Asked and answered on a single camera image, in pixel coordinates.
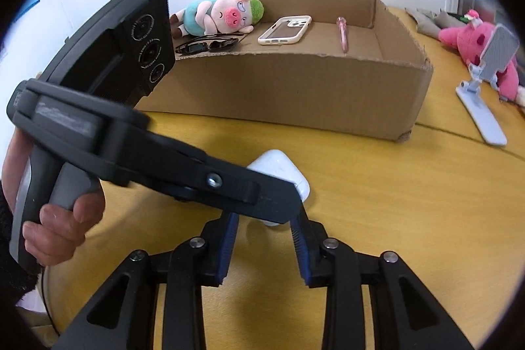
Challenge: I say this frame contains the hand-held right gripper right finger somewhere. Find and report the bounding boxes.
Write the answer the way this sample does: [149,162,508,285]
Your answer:
[290,206,476,350]

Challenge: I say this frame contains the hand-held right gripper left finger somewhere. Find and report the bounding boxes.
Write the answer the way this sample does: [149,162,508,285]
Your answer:
[53,211,241,350]

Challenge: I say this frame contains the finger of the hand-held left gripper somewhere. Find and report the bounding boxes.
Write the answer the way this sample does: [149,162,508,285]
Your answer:
[119,129,305,227]

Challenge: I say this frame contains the white earbuds case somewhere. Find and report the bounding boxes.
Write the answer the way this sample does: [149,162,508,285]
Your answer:
[246,149,310,228]

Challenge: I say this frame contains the black sunglasses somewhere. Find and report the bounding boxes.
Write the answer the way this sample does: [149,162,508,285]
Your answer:
[176,33,244,55]

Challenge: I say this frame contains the cardboard box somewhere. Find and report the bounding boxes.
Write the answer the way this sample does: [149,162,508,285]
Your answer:
[139,0,434,141]

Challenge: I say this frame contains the clear phone case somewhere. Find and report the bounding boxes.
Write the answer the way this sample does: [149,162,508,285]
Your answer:
[258,15,312,46]

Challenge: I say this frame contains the person's left hand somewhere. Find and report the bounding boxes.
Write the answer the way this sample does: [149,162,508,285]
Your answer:
[1,126,106,266]

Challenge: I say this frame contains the pig plush toy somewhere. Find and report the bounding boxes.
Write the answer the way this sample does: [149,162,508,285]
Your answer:
[169,0,265,38]

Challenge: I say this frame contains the pink pen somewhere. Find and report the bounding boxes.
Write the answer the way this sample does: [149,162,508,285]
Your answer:
[336,16,349,54]

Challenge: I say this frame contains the grey cloth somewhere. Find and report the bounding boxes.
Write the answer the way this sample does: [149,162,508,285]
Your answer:
[405,7,472,43]

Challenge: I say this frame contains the pink plush toy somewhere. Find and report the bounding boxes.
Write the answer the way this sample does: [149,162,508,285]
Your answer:
[438,9,525,107]

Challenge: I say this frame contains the white phone stand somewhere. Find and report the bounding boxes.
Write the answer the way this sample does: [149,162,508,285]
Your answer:
[455,24,521,146]

